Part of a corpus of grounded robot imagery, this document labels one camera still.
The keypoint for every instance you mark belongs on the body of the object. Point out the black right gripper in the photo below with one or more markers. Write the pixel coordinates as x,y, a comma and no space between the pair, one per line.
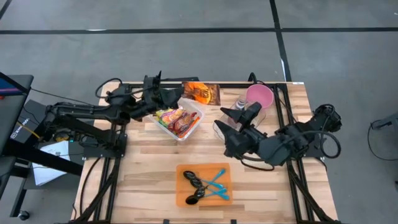
245,141

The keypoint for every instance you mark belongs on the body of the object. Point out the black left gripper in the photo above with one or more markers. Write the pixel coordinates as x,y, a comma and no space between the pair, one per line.
149,99

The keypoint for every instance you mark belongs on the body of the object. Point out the white label spice jar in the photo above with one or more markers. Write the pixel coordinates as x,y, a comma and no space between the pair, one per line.
241,102

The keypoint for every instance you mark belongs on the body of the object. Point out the clear plastic container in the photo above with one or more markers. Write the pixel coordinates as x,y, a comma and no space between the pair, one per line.
192,107

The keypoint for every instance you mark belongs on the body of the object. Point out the red noodle packet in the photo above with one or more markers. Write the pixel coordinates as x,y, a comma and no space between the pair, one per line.
183,123

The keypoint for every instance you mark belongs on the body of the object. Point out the small orange snack packet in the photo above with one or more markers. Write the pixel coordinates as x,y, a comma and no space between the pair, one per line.
202,92

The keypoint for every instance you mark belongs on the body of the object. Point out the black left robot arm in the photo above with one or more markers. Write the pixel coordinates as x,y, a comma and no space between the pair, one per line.
93,112

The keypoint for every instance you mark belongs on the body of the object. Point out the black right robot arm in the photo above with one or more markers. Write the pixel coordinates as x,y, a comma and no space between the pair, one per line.
298,137

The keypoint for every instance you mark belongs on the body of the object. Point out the pink bowl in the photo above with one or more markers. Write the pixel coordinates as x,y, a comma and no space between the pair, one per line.
259,95

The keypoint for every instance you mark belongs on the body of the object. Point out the orange translucent plastic tray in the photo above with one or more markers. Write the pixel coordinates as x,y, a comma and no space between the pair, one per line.
186,194

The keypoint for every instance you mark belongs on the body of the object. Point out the yellow black device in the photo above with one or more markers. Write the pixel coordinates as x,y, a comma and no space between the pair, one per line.
62,137

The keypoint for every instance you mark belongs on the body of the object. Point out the black box white logo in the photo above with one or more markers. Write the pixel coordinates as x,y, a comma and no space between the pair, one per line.
31,112

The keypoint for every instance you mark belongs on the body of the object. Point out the white paper sheet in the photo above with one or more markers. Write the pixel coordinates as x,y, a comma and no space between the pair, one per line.
46,175

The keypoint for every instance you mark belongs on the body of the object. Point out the black desk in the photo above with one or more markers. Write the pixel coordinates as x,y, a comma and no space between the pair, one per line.
12,118

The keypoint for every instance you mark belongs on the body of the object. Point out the blue red screen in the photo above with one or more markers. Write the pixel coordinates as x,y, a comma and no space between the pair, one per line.
7,88

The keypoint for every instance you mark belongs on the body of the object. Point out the black caster wheel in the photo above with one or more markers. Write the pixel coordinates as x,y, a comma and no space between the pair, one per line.
24,215

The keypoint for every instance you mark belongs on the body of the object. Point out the black rear bracket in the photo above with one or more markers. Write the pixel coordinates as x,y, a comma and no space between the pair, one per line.
183,78

